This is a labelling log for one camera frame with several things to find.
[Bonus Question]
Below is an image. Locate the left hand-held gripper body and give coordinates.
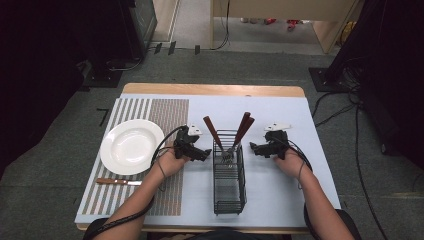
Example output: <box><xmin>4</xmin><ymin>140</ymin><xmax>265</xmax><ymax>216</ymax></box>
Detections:
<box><xmin>173</xmin><ymin>123</ymin><xmax>204</xmax><ymax>160</ymax></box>

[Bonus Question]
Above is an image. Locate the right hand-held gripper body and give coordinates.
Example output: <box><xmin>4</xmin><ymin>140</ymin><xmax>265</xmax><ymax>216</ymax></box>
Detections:
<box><xmin>262</xmin><ymin>121</ymin><xmax>293</xmax><ymax>160</ymax></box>

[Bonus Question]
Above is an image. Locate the person's left hand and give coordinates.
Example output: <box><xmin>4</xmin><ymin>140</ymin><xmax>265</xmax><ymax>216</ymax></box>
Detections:
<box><xmin>155</xmin><ymin>147</ymin><xmax>192</xmax><ymax>180</ymax></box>

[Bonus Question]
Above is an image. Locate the person's right hand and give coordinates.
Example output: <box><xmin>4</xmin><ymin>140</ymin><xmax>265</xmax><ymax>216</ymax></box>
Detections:
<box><xmin>273</xmin><ymin>147</ymin><xmax>306</xmax><ymax>180</ymax></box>

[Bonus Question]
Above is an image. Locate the striped woven placemat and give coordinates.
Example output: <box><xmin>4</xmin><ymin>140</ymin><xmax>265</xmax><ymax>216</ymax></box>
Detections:
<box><xmin>81</xmin><ymin>97</ymin><xmax>190</xmax><ymax>217</ymax></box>

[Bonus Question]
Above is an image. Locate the pale blue table cover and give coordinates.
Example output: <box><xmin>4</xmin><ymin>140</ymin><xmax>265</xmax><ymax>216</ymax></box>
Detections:
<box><xmin>74</xmin><ymin>92</ymin><xmax>342</xmax><ymax>229</ymax></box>

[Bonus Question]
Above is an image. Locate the white round plate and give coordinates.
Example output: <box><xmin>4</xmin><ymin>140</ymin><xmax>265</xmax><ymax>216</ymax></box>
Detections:
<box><xmin>99</xmin><ymin>118</ymin><xmax>166</xmax><ymax>177</ymax></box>

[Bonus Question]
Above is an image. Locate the wooden table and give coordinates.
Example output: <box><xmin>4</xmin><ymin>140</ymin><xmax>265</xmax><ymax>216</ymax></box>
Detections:
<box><xmin>75</xmin><ymin>82</ymin><xmax>342</xmax><ymax>235</ymax></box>

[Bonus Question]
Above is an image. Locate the black stand base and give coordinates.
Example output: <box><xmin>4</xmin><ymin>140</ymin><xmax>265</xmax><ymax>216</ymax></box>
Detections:
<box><xmin>307</xmin><ymin>66</ymin><xmax>352</xmax><ymax>94</ymax></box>

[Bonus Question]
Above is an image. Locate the red object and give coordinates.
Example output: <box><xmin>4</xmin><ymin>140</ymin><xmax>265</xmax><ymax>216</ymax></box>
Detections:
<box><xmin>286</xmin><ymin>19</ymin><xmax>302</xmax><ymax>32</ymax></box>

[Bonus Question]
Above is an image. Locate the black cabinet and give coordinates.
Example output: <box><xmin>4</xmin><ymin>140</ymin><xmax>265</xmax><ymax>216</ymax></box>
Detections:
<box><xmin>77</xmin><ymin>0</ymin><xmax>158</xmax><ymax>89</ymax></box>

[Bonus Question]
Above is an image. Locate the light wooden furniture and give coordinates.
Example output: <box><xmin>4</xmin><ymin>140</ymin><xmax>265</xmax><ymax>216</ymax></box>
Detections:
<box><xmin>209</xmin><ymin>0</ymin><xmax>365</xmax><ymax>55</ymax></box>

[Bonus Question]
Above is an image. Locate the wooden-handled cutlery piece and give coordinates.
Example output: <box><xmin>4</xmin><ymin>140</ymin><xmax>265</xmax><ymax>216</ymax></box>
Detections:
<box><xmin>229</xmin><ymin>115</ymin><xmax>256</xmax><ymax>158</ymax></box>

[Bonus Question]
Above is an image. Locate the wooden-handled fork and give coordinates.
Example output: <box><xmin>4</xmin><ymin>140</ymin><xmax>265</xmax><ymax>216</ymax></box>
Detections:
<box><xmin>202</xmin><ymin>115</ymin><xmax>232</xmax><ymax>164</ymax></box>
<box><xmin>225</xmin><ymin>111</ymin><xmax>252</xmax><ymax>161</ymax></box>

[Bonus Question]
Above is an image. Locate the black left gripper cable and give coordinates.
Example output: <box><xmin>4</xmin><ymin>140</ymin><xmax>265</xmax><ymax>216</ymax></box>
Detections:
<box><xmin>82</xmin><ymin>125</ymin><xmax>190</xmax><ymax>240</ymax></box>

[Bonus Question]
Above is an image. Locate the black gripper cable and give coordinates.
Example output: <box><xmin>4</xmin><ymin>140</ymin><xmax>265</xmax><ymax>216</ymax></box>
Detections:
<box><xmin>82</xmin><ymin>125</ymin><xmax>190</xmax><ymax>240</ymax></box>
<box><xmin>281</xmin><ymin>137</ymin><xmax>315</xmax><ymax>191</ymax></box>

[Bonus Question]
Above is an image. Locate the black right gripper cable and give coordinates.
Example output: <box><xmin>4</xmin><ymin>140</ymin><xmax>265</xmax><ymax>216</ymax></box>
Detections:
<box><xmin>281</xmin><ymin>137</ymin><xmax>315</xmax><ymax>191</ymax></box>

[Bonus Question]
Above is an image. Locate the black wire cutlery basket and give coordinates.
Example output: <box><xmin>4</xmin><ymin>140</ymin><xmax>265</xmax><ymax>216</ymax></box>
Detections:
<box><xmin>211</xmin><ymin>128</ymin><xmax>248</xmax><ymax>216</ymax></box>

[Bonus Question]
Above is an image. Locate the black floor cable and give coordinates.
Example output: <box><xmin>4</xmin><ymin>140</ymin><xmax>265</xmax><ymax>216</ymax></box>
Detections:
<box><xmin>353</xmin><ymin>105</ymin><xmax>390</xmax><ymax>240</ymax></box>
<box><xmin>311</xmin><ymin>91</ymin><xmax>358</xmax><ymax>128</ymax></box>

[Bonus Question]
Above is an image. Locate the wooden-handled table knife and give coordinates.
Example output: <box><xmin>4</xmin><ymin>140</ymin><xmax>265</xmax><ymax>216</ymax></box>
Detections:
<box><xmin>95</xmin><ymin>177</ymin><xmax>143</xmax><ymax>187</ymax></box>

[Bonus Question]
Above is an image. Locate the black hanging cable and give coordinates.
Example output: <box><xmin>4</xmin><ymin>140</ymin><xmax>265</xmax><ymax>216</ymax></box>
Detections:
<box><xmin>211</xmin><ymin>0</ymin><xmax>232</xmax><ymax>52</ymax></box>

